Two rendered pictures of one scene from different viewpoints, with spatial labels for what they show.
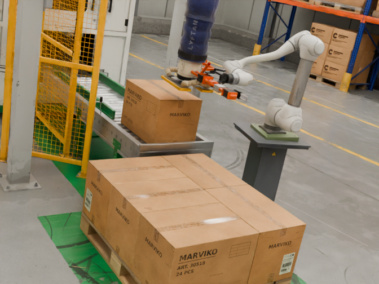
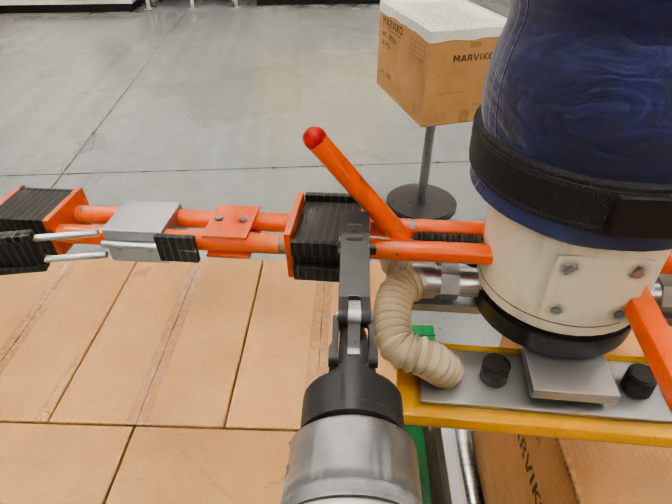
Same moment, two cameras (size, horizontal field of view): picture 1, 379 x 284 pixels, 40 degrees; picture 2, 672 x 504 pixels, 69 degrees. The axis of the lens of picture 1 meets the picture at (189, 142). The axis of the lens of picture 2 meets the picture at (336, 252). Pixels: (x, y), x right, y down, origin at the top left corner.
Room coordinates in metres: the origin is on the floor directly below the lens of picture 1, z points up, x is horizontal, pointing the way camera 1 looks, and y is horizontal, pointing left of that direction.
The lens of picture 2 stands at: (3.98, -0.37, 1.52)
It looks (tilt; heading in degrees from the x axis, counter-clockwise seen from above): 38 degrees down; 128
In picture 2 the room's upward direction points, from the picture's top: straight up
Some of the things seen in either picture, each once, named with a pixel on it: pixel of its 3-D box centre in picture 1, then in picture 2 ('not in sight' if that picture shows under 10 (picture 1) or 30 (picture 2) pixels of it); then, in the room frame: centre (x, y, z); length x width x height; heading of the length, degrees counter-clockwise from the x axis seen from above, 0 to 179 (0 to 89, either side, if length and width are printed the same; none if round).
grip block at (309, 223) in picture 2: (205, 78); (330, 235); (3.70, -0.03, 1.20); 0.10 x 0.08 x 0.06; 121
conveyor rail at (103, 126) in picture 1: (83, 110); not in sight; (4.66, 1.04, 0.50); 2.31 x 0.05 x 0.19; 36
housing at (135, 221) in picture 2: (219, 88); (147, 231); (3.52, -0.14, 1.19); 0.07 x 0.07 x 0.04; 31
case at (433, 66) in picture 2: not in sight; (439, 57); (2.89, 1.81, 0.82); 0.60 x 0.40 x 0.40; 144
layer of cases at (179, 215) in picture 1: (186, 216); (167, 434); (3.18, -0.08, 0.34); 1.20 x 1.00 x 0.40; 36
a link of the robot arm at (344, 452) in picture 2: (232, 78); (351, 481); (3.88, -0.23, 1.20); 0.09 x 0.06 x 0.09; 36
